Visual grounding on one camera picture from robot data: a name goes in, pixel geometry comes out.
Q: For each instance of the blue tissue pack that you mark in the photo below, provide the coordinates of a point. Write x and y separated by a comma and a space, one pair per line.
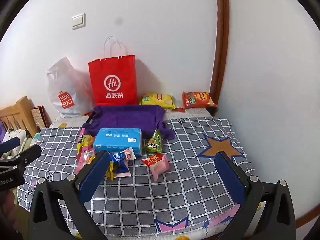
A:
117, 140

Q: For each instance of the green snack packet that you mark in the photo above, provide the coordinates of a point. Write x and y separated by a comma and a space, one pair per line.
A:
153, 142

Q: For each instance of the long strawberry print snack packet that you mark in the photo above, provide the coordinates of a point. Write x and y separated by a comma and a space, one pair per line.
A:
128, 153

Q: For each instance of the patterned box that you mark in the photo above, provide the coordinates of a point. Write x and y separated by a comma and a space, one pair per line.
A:
38, 117

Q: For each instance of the white light switch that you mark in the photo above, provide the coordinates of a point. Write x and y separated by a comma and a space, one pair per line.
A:
78, 21

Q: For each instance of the purple cloth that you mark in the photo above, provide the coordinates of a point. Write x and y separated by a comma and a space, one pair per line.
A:
125, 117

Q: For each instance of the orange chips bag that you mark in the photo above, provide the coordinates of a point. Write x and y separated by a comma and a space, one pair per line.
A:
198, 100

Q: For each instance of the grey checked blanket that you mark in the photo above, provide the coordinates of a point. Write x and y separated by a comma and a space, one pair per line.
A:
175, 192

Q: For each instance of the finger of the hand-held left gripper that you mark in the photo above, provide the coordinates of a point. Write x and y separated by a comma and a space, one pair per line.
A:
10, 143
27, 155

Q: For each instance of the white quilted mattress pad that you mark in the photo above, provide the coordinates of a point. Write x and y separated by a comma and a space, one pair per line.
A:
195, 113

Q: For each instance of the brown wooden door frame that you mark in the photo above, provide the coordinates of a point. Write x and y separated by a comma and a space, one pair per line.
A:
221, 42

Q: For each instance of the blue snack packet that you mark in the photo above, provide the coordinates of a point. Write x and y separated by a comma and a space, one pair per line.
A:
118, 165

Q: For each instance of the pink white snack packet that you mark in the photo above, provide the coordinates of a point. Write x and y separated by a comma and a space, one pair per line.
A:
85, 158

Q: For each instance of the red paper bag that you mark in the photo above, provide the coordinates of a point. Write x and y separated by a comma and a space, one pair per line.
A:
100, 70

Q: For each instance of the wooden headboard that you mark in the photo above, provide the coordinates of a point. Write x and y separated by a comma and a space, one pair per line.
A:
21, 110

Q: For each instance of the yellow chips bag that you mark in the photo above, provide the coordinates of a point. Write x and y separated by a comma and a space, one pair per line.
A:
156, 100

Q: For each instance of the white spotted cloth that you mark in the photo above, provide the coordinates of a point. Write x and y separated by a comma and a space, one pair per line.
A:
13, 136

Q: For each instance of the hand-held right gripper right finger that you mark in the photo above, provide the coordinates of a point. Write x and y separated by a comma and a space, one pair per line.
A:
228, 177

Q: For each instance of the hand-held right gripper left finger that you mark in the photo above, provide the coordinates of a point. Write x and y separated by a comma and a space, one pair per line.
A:
95, 177

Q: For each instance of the lilac garment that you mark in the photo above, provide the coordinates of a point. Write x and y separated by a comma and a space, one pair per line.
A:
2, 131

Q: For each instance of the white plastic bag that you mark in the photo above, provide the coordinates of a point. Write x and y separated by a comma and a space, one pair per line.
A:
62, 85

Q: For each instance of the small flat red packet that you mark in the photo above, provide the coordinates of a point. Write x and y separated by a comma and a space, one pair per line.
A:
179, 109

